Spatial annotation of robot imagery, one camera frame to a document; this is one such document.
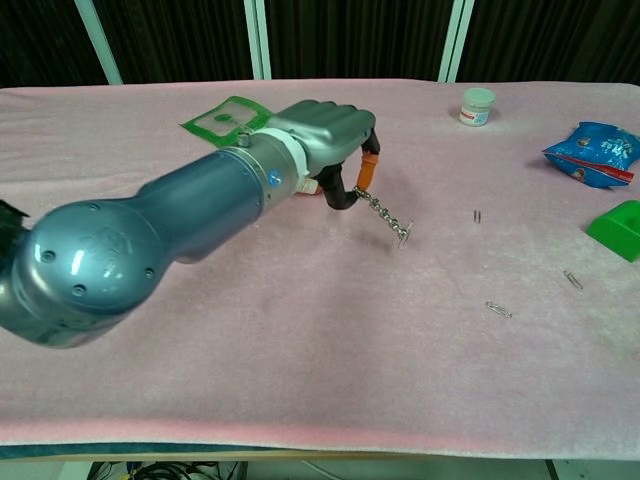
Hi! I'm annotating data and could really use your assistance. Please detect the black grey left robot hand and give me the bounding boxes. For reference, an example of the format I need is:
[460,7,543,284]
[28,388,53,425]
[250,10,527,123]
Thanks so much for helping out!
[272,99,382,212]

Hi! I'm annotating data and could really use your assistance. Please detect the silver metal chain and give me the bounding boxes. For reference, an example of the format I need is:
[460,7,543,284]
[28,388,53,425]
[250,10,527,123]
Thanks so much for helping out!
[353,185,407,242]

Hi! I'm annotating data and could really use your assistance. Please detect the black fabric screen panel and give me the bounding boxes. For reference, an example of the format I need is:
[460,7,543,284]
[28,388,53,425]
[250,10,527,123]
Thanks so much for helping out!
[263,0,455,81]
[93,0,255,85]
[0,0,110,90]
[458,0,640,85]

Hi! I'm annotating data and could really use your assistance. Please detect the green white snack packet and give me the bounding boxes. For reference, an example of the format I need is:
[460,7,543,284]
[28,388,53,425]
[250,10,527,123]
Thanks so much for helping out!
[180,95,275,149]

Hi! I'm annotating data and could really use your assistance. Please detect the small white jar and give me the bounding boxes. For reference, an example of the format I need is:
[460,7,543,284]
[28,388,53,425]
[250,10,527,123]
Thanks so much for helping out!
[458,87,497,128]

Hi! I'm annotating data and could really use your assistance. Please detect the pink table cloth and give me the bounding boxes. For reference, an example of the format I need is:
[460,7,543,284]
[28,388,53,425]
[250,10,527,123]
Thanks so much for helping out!
[0,78,640,460]

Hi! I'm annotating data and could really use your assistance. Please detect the blue snack bag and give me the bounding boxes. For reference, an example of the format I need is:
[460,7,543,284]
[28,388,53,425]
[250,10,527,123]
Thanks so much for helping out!
[541,120,640,191]

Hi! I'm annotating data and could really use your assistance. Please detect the green plastic block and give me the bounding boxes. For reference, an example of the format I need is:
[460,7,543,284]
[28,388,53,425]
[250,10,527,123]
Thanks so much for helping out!
[585,199,640,263]

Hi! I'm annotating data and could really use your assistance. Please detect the teal pad under cloth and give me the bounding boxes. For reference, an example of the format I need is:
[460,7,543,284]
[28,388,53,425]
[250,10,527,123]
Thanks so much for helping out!
[0,441,301,462]

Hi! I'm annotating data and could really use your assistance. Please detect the white screen frame post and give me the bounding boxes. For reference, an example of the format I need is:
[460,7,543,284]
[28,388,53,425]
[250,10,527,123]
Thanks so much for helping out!
[437,0,475,84]
[243,0,273,81]
[73,0,124,86]

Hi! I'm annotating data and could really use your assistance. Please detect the black floor cables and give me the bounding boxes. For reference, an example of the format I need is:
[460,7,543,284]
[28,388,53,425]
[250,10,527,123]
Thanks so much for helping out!
[89,460,241,480]

